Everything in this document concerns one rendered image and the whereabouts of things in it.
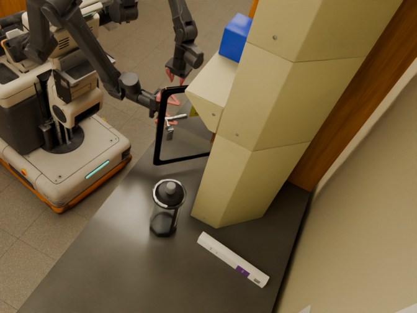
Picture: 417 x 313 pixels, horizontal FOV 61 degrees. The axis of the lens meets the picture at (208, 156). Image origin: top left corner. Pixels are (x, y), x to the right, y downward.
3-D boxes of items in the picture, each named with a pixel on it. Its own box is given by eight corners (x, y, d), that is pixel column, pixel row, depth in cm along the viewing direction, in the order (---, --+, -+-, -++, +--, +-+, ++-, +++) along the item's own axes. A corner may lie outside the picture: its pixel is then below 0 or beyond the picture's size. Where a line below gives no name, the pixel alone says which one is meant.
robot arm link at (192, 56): (192, 24, 139) (177, 27, 133) (213, 40, 135) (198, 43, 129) (185, 51, 147) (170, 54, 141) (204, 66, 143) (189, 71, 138)
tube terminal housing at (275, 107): (275, 184, 151) (375, 23, 92) (249, 246, 131) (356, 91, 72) (223, 158, 154) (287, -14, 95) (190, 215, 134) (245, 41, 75)
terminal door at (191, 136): (222, 153, 150) (249, 79, 119) (152, 166, 139) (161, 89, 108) (221, 151, 150) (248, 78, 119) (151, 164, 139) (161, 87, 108)
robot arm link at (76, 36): (58, -21, 100) (35, 6, 96) (73, -18, 98) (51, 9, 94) (121, 79, 137) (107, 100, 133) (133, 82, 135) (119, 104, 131)
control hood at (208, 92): (254, 74, 118) (264, 48, 110) (215, 135, 98) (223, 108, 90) (223, 59, 120) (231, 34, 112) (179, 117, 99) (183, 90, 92)
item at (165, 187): (188, 197, 115) (192, 186, 110) (169, 214, 110) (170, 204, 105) (169, 179, 118) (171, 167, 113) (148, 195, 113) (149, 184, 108)
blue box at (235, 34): (259, 51, 109) (269, 25, 102) (248, 68, 103) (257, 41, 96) (230, 38, 110) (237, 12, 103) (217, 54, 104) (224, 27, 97)
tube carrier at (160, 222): (183, 224, 130) (193, 194, 114) (162, 243, 124) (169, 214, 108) (164, 205, 133) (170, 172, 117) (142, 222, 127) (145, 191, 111)
